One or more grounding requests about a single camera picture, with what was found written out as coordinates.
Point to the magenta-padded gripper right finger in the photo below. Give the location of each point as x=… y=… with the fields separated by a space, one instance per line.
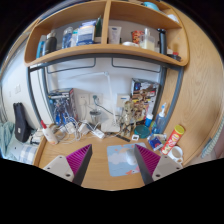
x=166 y=165

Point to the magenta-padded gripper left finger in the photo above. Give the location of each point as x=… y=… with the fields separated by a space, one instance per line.
x=58 y=165

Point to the blue cloud print mouse pad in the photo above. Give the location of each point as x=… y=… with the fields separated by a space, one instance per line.
x=116 y=163

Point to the blue white packet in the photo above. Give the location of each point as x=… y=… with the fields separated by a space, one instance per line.
x=156 y=143

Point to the red yellow snack can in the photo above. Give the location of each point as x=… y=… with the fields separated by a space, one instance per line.
x=172 y=140

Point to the white red-capped pump bottle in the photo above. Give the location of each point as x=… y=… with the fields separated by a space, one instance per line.
x=50 y=135

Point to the checked bed sheet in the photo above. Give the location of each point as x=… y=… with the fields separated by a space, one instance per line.
x=25 y=151

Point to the white charger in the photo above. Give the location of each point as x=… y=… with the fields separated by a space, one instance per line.
x=70 y=127

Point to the teal round tin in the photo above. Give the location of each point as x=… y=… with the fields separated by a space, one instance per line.
x=142 y=131

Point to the small white clock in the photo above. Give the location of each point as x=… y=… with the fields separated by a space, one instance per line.
x=135 y=137

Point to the blue spray bottle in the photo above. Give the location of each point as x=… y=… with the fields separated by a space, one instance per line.
x=160 y=121

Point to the light blue patterned towel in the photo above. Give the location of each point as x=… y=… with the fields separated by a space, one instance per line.
x=211 y=145

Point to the blue robot model kit box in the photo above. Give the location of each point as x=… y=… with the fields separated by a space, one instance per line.
x=61 y=106

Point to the teal blanket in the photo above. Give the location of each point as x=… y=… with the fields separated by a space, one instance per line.
x=6 y=136

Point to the clear glass cup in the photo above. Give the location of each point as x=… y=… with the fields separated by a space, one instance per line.
x=95 y=117

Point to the wooden figurine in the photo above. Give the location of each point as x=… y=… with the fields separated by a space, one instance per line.
x=128 y=116

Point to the white desk lamp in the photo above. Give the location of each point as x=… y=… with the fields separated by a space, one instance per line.
x=111 y=127

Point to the wooden shelf unit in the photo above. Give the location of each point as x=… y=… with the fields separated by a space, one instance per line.
x=106 y=50

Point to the white wall socket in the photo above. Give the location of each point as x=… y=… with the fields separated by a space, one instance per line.
x=83 y=100

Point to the white light switch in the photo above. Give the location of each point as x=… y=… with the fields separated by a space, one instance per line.
x=17 y=89

